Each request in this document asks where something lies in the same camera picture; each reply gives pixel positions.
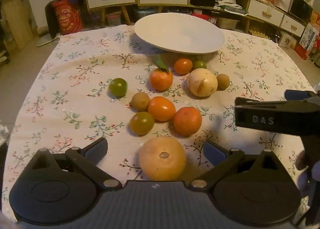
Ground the brown kiwi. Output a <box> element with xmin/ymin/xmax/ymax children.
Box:
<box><xmin>130</xmin><ymin>92</ymin><xmax>150</xmax><ymax>111</ymax></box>
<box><xmin>216</xmin><ymin>74</ymin><xmax>230</xmax><ymax>90</ymax></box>

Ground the pale yellow melon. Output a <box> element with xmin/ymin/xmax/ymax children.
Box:
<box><xmin>187</xmin><ymin>68</ymin><xmax>218</xmax><ymax>97</ymax></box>

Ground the green tomato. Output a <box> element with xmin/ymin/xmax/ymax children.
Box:
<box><xmin>193</xmin><ymin>60</ymin><xmax>207</xmax><ymax>70</ymax></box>
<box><xmin>108</xmin><ymin>78</ymin><xmax>127</xmax><ymax>98</ymax></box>

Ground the large tan pomelo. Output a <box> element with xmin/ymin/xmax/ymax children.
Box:
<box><xmin>138</xmin><ymin>136</ymin><xmax>187</xmax><ymax>181</ymax></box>

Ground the yellow-green tomato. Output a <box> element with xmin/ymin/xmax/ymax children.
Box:
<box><xmin>129</xmin><ymin>112</ymin><xmax>155</xmax><ymax>136</ymax></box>

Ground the large orange tomato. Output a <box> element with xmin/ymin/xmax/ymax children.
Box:
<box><xmin>148</xmin><ymin>97</ymin><xmax>176</xmax><ymax>122</ymax></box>

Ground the leafy orange tangerine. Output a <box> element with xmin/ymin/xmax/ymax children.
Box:
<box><xmin>149</xmin><ymin>55</ymin><xmax>173</xmax><ymax>92</ymax></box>

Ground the hand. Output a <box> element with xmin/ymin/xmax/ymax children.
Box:
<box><xmin>295</xmin><ymin>150</ymin><xmax>319</xmax><ymax>196</ymax></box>

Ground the floral tablecloth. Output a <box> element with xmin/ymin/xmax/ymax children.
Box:
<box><xmin>2</xmin><ymin>25</ymin><xmax>311</xmax><ymax>219</ymax></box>

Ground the black microwave oven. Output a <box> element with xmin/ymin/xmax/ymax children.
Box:
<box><xmin>288</xmin><ymin>0</ymin><xmax>313</xmax><ymax>23</ymax></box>

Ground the large white plate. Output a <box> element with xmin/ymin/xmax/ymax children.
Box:
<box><xmin>134</xmin><ymin>12</ymin><xmax>226</xmax><ymax>55</ymax></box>

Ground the long low tv cabinet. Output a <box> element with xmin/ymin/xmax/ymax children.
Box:
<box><xmin>170</xmin><ymin>0</ymin><xmax>316</xmax><ymax>38</ymax></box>

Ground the red box under cabinet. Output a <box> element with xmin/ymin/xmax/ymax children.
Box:
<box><xmin>192</xmin><ymin>13</ymin><xmax>216</xmax><ymax>24</ymax></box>

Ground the orange printed bag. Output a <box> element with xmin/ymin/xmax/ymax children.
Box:
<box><xmin>52</xmin><ymin>0</ymin><xmax>83</xmax><ymax>35</ymax></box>

